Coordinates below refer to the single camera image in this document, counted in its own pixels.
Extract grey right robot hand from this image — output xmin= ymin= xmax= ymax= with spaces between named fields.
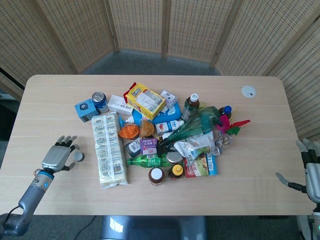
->
xmin=275 ymin=139 xmax=320 ymax=204

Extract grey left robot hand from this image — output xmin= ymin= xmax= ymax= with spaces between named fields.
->
xmin=41 ymin=135 xmax=81 ymax=174

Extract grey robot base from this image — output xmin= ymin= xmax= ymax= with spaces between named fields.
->
xmin=99 ymin=215 xmax=208 ymax=240

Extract long white sponge pack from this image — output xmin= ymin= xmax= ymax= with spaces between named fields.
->
xmin=90 ymin=111 xmax=129 ymax=189

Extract blue box with speaker print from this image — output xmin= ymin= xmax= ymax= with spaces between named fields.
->
xmin=74 ymin=99 xmax=98 ymax=124

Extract blue soda can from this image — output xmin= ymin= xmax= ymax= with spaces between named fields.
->
xmin=91 ymin=91 xmax=110 ymax=114

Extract orange snack bag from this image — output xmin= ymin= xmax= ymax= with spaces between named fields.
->
xmin=118 ymin=124 xmax=141 ymax=140

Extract dark grey box with barcode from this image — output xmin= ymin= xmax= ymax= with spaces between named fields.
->
xmin=124 ymin=137 xmax=142 ymax=159

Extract white box with barcode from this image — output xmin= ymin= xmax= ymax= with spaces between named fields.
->
xmin=107 ymin=94 xmax=134 ymax=116

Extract small green soda bottle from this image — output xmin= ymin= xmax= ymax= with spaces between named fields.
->
xmin=126 ymin=153 xmax=171 ymax=169

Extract purple carton box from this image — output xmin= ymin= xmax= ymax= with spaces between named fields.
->
xmin=139 ymin=137 xmax=159 ymax=156

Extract clear fruit jelly cup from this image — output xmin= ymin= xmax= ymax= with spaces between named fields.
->
xmin=139 ymin=119 xmax=155 ymax=139

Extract colourful feather shuttlecock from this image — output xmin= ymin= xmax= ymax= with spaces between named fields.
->
xmin=215 ymin=107 xmax=251 ymax=137

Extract light blue tube can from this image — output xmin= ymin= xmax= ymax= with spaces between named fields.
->
xmin=206 ymin=153 xmax=219 ymax=176

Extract brown drink bottle white cap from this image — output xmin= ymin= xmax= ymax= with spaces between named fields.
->
xmin=148 ymin=166 xmax=166 ymax=187

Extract yellow snack bag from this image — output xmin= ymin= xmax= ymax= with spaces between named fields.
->
xmin=123 ymin=82 xmax=167 ymax=121

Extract dark bottle with blue cap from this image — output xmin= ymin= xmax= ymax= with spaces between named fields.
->
xmin=218 ymin=105 xmax=233 ymax=119

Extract small white milk bottle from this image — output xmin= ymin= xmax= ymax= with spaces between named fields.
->
xmin=155 ymin=119 xmax=186 ymax=134

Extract red and green carton box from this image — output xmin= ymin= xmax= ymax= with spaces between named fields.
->
xmin=184 ymin=152 xmax=210 ymax=179

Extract silver white snack bag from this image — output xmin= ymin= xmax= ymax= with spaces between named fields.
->
xmin=173 ymin=131 xmax=221 ymax=166

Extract glass jar with metal lid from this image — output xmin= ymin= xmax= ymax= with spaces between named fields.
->
xmin=165 ymin=150 xmax=185 ymax=166

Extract blue wet wipes pack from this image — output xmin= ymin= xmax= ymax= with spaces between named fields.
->
xmin=132 ymin=102 xmax=182 ymax=125

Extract honey bottle yellow cap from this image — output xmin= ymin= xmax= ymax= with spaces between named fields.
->
xmin=167 ymin=163 xmax=185 ymax=181

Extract small white purple box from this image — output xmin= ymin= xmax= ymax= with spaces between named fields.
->
xmin=159 ymin=89 xmax=179 ymax=109

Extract wicker folding screen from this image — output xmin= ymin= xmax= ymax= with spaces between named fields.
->
xmin=0 ymin=0 xmax=320 ymax=141

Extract green tea bottle white cap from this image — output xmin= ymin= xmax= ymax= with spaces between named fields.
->
xmin=181 ymin=92 xmax=201 ymax=122

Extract black cable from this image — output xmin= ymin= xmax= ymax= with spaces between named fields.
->
xmin=66 ymin=215 xmax=98 ymax=240

